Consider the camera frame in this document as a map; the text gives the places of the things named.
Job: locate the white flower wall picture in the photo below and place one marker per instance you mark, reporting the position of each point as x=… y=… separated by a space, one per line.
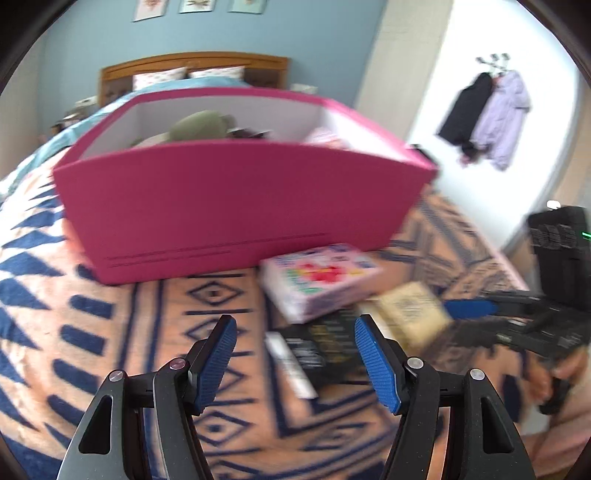
x=197 y=5

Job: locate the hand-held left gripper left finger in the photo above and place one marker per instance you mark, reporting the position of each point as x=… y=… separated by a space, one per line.
x=217 y=360

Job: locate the pink flower wall picture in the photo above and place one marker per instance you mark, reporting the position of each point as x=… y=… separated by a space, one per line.
x=150 y=9

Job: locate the white patterned pillow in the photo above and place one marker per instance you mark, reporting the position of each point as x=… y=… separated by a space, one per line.
x=217 y=72
x=159 y=77

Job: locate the cluttered bedside table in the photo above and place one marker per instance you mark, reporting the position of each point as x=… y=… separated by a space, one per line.
x=76 y=113

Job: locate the black tissue pack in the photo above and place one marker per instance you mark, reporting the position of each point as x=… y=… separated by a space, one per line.
x=328 y=350

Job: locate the wooden bed headboard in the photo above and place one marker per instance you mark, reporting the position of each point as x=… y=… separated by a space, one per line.
x=194 y=60

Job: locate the orange and blue patterned blanket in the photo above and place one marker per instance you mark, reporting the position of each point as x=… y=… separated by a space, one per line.
x=138 y=346

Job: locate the white wall switch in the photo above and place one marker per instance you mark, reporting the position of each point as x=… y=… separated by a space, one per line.
x=304 y=88

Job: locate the green plant wall picture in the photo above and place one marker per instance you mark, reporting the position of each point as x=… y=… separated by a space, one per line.
x=247 y=5

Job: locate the green frog plush toy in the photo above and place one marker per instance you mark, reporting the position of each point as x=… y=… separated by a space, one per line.
x=198 y=125

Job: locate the lilac hanging jacket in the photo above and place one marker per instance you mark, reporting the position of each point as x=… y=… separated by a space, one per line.
x=505 y=120

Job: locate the wall coat hooks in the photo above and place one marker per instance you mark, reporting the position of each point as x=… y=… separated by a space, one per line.
x=494 y=62

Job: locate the pink cardboard box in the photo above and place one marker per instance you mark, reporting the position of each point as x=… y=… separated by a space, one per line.
x=240 y=203

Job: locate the black hanging jacket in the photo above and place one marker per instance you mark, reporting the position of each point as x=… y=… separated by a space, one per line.
x=466 y=115

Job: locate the person's right hand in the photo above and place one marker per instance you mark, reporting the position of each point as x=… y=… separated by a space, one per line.
x=535 y=387

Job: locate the yellow tissue pack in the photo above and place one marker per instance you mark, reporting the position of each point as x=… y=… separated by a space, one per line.
x=411 y=314

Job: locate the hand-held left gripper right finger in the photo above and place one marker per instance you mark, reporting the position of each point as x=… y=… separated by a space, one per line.
x=376 y=364

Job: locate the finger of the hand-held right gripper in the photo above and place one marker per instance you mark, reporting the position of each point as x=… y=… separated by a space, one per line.
x=471 y=308
x=480 y=333

